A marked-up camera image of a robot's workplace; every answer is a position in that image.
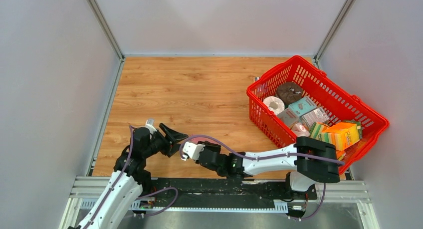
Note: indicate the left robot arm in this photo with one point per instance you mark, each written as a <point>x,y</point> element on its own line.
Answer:
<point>130,178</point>

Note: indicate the white tissue roll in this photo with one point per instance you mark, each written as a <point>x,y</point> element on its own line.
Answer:
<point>274,104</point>

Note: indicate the orange yellow sponge pack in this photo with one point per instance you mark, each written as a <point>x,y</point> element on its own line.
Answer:
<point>343,135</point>

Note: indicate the grey pink small box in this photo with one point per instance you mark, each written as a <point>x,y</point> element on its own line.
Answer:
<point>288,117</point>

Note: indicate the brown round cookie pack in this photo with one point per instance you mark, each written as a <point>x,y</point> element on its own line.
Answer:
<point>289,92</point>

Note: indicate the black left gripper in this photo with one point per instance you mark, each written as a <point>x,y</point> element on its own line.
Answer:
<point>169,148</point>

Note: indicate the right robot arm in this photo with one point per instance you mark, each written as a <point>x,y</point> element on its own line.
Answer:
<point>308,161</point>

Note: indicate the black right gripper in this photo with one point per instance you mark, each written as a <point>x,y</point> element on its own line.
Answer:
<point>209,146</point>

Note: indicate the red plastic basket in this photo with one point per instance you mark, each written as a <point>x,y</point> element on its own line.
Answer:
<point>337,103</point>

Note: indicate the pink white small box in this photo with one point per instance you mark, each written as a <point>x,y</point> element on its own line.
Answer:
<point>317,115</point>

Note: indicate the green yellow sponge stack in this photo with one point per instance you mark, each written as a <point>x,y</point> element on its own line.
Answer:
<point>316,129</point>

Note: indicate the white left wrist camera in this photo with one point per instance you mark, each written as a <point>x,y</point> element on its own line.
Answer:
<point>150,126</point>

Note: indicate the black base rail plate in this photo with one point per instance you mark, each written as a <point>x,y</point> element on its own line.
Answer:
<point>222,193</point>

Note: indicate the teal small box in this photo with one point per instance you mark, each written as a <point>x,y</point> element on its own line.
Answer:
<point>302,106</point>

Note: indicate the pink white round pack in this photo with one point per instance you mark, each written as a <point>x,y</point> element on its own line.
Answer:
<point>299,130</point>

